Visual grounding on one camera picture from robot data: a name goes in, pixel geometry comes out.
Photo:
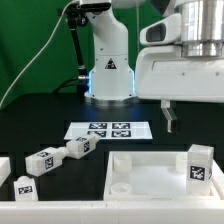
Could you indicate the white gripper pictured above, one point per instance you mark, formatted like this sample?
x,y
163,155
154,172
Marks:
x,y
163,74

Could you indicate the white square tabletop part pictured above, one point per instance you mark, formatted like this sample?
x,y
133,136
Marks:
x,y
144,176

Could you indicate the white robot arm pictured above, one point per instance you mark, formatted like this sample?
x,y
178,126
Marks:
x,y
112,81

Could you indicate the white marker sheet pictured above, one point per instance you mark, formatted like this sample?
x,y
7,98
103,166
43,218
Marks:
x,y
110,130

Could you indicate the white left fence block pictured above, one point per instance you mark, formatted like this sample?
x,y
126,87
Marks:
x,y
5,169

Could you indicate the white front fence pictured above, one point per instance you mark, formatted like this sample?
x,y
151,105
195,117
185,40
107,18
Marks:
x,y
112,212

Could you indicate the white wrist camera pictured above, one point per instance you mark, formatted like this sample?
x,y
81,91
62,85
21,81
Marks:
x,y
164,32

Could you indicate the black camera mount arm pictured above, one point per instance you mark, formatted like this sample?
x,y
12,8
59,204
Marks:
x,y
76,17

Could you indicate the black camera on mount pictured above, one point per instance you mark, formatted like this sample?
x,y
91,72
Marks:
x,y
95,5

